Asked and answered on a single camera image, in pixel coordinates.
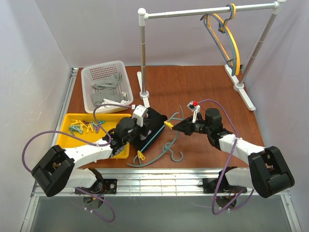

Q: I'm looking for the grey cloth in basket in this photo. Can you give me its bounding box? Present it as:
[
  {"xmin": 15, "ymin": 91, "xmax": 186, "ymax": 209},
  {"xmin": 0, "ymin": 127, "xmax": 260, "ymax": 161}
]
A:
[{"xmin": 91, "ymin": 73, "xmax": 122, "ymax": 106}]

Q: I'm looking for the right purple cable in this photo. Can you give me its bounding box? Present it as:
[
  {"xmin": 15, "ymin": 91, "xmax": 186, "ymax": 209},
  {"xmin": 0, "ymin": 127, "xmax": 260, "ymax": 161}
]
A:
[{"xmin": 197, "ymin": 99, "xmax": 254, "ymax": 216}]

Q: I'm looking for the black underwear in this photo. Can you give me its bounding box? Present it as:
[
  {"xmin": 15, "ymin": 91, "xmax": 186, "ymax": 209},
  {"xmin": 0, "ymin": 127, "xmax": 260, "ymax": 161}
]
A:
[{"xmin": 130, "ymin": 107, "xmax": 168, "ymax": 151}]

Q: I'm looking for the teal plastic hanger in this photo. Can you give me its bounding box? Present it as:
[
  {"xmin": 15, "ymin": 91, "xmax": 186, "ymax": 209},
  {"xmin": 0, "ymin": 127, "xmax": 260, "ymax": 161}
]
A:
[{"xmin": 127, "ymin": 106, "xmax": 184, "ymax": 168}]

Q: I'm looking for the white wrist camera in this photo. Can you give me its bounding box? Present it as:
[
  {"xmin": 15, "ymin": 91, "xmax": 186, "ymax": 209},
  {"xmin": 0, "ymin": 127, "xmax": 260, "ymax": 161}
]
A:
[
  {"xmin": 132, "ymin": 105, "xmax": 148, "ymax": 127},
  {"xmin": 187, "ymin": 101, "xmax": 200, "ymax": 123}
]

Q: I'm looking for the pale yellow clothespin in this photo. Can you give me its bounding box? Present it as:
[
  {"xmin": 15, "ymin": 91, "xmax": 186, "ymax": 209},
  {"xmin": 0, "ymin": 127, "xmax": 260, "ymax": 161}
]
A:
[{"xmin": 70, "ymin": 119, "xmax": 95, "ymax": 133}]

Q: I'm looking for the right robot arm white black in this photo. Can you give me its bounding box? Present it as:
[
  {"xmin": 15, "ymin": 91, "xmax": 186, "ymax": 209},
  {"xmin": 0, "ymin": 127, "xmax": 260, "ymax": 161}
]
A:
[{"xmin": 172, "ymin": 108, "xmax": 295, "ymax": 198}]

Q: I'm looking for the aluminium rail frame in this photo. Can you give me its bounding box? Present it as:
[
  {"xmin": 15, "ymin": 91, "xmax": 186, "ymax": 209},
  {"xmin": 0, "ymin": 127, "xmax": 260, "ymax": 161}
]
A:
[{"xmin": 20, "ymin": 67, "xmax": 302, "ymax": 232}]

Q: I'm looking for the white plastic laundry basket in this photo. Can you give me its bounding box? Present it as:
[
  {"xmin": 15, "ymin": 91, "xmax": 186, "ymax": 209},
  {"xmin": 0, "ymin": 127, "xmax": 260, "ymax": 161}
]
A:
[{"xmin": 81, "ymin": 60, "xmax": 133, "ymax": 113}]

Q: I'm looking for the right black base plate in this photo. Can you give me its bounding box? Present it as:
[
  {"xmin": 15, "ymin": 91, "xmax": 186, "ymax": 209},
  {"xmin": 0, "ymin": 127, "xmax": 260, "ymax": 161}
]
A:
[{"xmin": 199, "ymin": 178, "xmax": 248, "ymax": 194}]

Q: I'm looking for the grey-blue plastic hanger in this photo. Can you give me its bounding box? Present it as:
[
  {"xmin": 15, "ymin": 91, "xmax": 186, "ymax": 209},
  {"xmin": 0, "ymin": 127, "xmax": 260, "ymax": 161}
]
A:
[{"xmin": 200, "ymin": 4, "xmax": 239, "ymax": 76}]

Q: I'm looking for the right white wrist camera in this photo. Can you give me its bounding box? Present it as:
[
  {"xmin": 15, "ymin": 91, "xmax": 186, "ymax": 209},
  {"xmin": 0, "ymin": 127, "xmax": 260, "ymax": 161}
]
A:
[{"xmin": 187, "ymin": 101, "xmax": 200, "ymax": 123}]

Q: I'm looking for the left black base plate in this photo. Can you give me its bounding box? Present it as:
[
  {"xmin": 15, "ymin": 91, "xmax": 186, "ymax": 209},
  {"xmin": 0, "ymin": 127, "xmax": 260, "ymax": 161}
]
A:
[{"xmin": 80, "ymin": 178, "xmax": 118, "ymax": 195}]

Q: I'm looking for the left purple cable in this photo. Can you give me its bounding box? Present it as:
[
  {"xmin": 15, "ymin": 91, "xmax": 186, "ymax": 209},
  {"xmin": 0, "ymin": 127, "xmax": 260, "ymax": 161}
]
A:
[{"xmin": 22, "ymin": 103, "xmax": 136, "ymax": 223}]

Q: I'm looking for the white metal clothes rack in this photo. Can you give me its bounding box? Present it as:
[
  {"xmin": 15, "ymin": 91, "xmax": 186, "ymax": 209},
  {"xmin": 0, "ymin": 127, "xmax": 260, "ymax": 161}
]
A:
[{"xmin": 137, "ymin": 0, "xmax": 286, "ymax": 111}]

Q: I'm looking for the purple cable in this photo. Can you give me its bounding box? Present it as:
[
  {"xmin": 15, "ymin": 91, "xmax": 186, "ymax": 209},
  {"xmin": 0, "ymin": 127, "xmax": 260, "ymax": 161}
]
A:
[
  {"xmin": 22, "ymin": 103, "xmax": 136, "ymax": 223},
  {"xmin": 197, "ymin": 99, "xmax": 254, "ymax": 216}
]

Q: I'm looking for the yellow plastic tray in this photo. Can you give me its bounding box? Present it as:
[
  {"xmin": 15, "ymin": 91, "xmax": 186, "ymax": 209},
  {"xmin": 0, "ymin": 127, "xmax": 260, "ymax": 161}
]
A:
[{"xmin": 56, "ymin": 113, "xmax": 131, "ymax": 148}]

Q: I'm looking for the teal clothespin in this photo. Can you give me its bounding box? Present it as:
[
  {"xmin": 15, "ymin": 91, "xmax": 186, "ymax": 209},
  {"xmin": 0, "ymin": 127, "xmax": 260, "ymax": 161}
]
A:
[{"xmin": 69, "ymin": 125, "xmax": 83, "ymax": 135}]

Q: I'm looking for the white cloth in basket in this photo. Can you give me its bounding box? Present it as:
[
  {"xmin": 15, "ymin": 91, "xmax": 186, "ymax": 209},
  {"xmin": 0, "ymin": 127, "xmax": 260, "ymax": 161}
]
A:
[{"xmin": 98, "ymin": 91, "xmax": 128, "ymax": 104}]

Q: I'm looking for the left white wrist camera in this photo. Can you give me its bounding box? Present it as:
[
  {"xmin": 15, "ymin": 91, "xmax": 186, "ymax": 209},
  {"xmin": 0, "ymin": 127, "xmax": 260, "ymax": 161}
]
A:
[{"xmin": 132, "ymin": 105, "xmax": 148, "ymax": 127}]

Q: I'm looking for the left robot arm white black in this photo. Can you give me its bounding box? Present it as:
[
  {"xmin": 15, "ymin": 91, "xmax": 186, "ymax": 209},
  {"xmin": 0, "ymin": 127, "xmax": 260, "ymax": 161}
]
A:
[{"xmin": 31, "ymin": 117, "xmax": 154, "ymax": 197}]

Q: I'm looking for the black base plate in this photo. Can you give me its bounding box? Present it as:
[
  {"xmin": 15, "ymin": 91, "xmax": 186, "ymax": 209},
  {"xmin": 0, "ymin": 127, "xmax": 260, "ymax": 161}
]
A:
[
  {"xmin": 199, "ymin": 178, "xmax": 248, "ymax": 194},
  {"xmin": 80, "ymin": 178, "xmax": 118, "ymax": 195}
]

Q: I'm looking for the yellow plastic hanger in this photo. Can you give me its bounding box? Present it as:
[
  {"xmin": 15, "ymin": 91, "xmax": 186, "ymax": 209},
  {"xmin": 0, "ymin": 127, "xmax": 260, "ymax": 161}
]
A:
[{"xmin": 203, "ymin": 3, "xmax": 240, "ymax": 76}]

